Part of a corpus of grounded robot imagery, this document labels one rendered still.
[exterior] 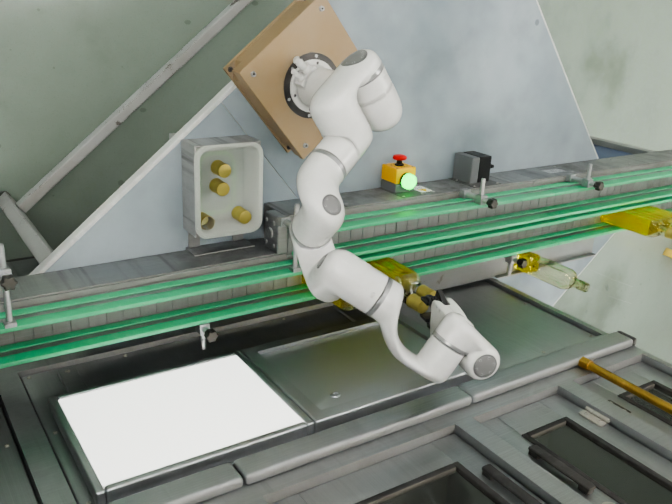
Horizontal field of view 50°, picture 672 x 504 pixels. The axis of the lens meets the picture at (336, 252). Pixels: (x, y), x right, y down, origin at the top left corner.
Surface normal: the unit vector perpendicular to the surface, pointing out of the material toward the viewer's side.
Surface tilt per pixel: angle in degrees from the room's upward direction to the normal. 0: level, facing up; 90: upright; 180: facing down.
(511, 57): 0
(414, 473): 90
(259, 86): 0
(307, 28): 0
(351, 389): 90
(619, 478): 90
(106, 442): 90
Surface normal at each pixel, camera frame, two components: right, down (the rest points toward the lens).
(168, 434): 0.05, -0.94
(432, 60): 0.55, 0.32
